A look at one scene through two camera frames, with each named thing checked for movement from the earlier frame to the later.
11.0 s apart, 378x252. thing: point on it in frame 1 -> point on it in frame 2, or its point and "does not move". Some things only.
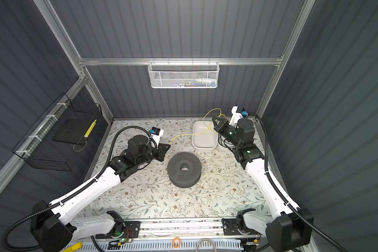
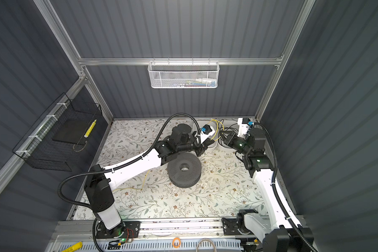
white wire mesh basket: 183,74 does not move
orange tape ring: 173,242 does not move
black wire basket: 58,138 does not move
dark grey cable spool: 184,169 does not move
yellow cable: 203,132 -> 218,124
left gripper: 161,149 -> 202,147
